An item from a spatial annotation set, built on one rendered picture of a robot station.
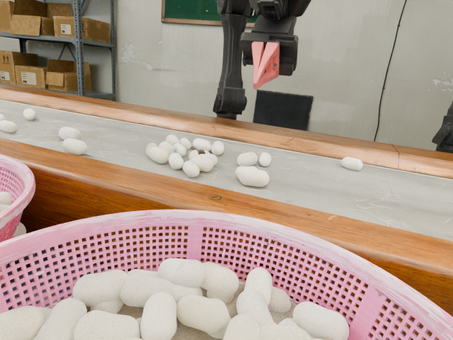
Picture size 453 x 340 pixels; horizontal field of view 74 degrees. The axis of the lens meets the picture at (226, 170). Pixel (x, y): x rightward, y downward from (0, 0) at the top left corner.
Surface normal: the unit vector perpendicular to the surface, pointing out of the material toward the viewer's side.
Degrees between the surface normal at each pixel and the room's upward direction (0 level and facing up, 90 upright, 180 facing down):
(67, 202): 90
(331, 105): 90
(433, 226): 0
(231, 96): 82
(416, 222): 0
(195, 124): 45
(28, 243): 75
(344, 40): 90
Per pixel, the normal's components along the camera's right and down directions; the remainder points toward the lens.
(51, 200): -0.34, 0.26
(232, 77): 0.30, 0.20
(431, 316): -0.87, -0.22
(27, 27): -0.28, 0.05
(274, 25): -0.15, -0.55
